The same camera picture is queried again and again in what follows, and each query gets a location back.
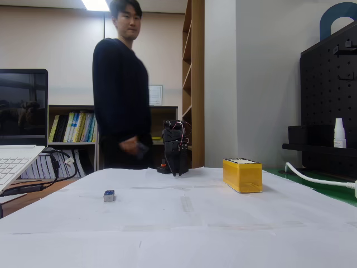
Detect dark handheld object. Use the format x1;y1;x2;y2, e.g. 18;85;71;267
136;142;150;160

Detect small blue cube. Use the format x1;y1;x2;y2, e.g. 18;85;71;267
103;189;117;203

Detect yellow box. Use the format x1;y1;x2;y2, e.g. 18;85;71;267
222;157;263;194

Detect person's hand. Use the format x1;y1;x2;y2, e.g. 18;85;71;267
119;136;141;155

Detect black orange table clamp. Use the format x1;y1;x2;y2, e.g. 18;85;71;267
157;158;170;175

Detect white paper sheet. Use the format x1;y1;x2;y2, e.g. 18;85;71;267
144;166;279;190
181;178;357;228
0;222;357;268
0;186;188;235
64;167;179;191

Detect framed white certificate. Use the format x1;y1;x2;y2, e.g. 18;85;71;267
147;85;163;106

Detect tall wooden bookshelf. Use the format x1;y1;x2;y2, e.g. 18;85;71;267
182;0;205;170

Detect person in dark sweater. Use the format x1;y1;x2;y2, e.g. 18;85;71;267
91;0;153;170

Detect row of colourful books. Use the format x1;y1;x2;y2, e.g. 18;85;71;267
49;111;97;143

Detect black box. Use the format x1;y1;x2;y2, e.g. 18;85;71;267
287;125;335;146

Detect white paper sheets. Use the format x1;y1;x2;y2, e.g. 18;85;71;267
262;166;357;209

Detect white laptop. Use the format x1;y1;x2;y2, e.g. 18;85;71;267
0;69;49;196

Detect black pegboard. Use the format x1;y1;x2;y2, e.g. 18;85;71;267
300;22;357;179

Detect small white bottle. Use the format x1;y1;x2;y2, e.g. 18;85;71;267
333;117;348;148

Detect ceiling light panel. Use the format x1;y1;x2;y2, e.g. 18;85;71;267
80;0;110;12

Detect black pegboard hook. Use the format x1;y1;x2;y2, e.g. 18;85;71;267
332;40;357;56
336;73;357;84

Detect blue arch sign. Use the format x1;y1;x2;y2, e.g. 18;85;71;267
320;2;357;42

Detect red white gripper servo wire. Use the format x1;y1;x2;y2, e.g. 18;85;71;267
172;121;192;146

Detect black looped laptop cable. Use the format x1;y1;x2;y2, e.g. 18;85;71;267
41;147;78;184

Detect white power strip cable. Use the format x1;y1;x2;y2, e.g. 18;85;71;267
284;162;357;187

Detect black usb dongle cable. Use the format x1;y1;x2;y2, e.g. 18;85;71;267
0;183;58;198

